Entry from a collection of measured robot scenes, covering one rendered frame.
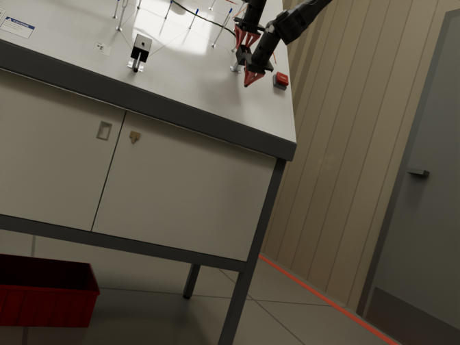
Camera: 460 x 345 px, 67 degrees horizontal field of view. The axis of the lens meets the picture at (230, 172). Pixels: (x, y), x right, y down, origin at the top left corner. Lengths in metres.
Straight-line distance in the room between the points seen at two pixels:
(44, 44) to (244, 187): 0.75
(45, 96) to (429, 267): 2.15
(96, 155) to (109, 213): 0.19
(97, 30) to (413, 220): 2.07
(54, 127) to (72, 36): 0.28
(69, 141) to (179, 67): 0.43
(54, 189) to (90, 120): 0.23
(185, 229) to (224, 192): 0.19
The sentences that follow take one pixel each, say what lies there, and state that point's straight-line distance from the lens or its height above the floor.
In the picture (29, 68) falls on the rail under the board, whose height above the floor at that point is 0.82.
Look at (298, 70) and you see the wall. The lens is 3.69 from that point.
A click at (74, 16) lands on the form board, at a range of 1.27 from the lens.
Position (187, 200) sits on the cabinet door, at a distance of 1.18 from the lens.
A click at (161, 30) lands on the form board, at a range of 1.35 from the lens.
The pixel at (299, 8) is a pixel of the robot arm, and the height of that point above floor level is 1.23.
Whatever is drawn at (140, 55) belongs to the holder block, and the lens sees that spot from 1.10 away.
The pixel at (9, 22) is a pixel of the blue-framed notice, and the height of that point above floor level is 0.93.
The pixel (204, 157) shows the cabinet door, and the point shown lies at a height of 0.73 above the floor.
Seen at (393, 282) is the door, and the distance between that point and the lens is 2.54.
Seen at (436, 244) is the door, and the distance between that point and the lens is 2.41.
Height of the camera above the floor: 0.71
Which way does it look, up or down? level
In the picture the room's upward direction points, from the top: 16 degrees clockwise
